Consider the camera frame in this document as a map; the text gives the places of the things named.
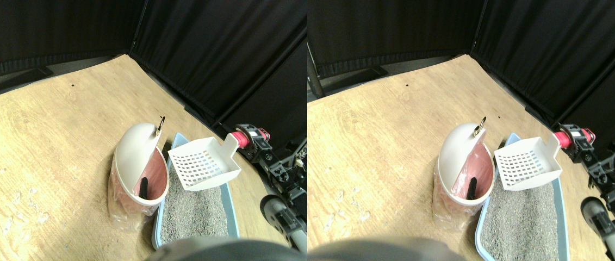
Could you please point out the grey curtain stand pole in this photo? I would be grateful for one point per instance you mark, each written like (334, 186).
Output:
(315, 79)

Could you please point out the blue litter tray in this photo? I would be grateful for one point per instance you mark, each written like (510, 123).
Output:
(198, 212)
(525, 217)

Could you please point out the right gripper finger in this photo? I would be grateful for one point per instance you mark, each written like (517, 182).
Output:
(261, 151)
(583, 151)
(570, 134)
(247, 133)

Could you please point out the black lump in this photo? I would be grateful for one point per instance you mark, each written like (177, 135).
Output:
(472, 189)
(143, 189)

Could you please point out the curtain stand foot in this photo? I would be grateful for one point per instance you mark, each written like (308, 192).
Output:
(24, 76)
(361, 73)

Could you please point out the white bin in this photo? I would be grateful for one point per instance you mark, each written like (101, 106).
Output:
(133, 147)
(457, 147)

